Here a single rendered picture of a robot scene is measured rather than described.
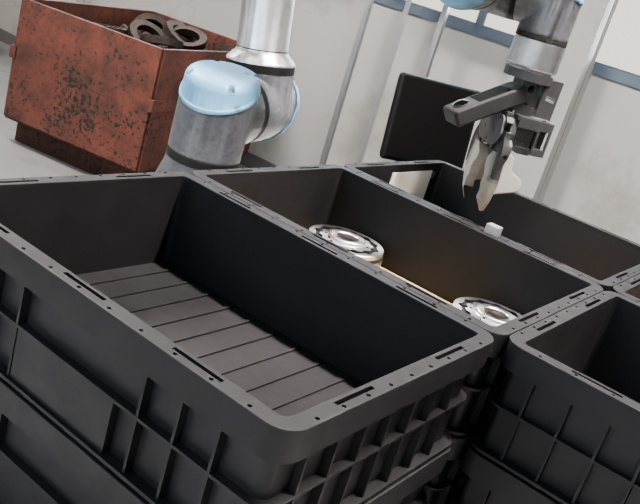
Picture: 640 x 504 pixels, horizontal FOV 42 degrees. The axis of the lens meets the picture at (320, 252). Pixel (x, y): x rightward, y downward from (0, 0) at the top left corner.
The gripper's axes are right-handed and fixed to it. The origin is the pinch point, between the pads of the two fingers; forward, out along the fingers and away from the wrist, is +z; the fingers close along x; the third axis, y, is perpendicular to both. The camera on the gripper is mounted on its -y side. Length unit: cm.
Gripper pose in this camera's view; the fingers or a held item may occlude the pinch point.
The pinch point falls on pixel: (471, 195)
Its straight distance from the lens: 129.8
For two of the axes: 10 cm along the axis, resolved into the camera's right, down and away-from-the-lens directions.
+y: 9.3, 1.7, 3.2
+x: -2.3, -3.9, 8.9
